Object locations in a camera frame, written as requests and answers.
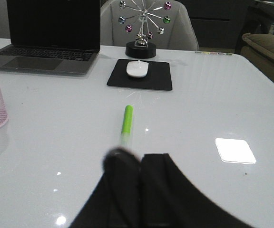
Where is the green highlighter pen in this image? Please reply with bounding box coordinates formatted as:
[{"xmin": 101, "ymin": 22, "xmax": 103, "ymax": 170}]
[{"xmin": 120, "ymin": 105, "xmax": 133, "ymax": 150}]

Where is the beige sofa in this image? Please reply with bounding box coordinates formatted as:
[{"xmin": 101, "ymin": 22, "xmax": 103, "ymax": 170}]
[{"xmin": 240, "ymin": 33, "xmax": 274, "ymax": 82}]

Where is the coloured sticker strip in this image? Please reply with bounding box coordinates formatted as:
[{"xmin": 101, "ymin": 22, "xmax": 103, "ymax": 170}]
[{"xmin": 195, "ymin": 51, "xmax": 233, "ymax": 56}]

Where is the white computer mouse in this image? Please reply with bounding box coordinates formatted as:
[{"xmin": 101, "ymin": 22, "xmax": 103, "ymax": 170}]
[{"xmin": 126, "ymin": 60, "xmax": 149, "ymax": 78}]

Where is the ferris wheel desk ornament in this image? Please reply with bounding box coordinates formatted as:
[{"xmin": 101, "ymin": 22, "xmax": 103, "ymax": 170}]
[{"xmin": 118, "ymin": 0, "xmax": 172, "ymax": 59}]

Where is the grey laptop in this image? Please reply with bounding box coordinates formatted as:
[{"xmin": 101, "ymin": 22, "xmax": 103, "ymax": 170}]
[{"xmin": 0, "ymin": 0, "xmax": 100, "ymax": 75}]

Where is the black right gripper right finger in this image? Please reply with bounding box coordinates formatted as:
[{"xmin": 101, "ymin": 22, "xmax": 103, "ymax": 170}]
[{"xmin": 141, "ymin": 153, "xmax": 248, "ymax": 228}]

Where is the grey chair right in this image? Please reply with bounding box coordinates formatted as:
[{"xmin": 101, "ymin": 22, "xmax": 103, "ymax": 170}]
[{"xmin": 100, "ymin": 0, "xmax": 199, "ymax": 51}]

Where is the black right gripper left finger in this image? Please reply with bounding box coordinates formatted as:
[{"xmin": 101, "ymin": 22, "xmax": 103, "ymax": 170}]
[{"xmin": 70, "ymin": 148, "xmax": 140, "ymax": 228}]

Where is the black mouse pad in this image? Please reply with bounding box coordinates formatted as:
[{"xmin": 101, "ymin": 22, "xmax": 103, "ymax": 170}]
[{"xmin": 107, "ymin": 59, "xmax": 172, "ymax": 91}]

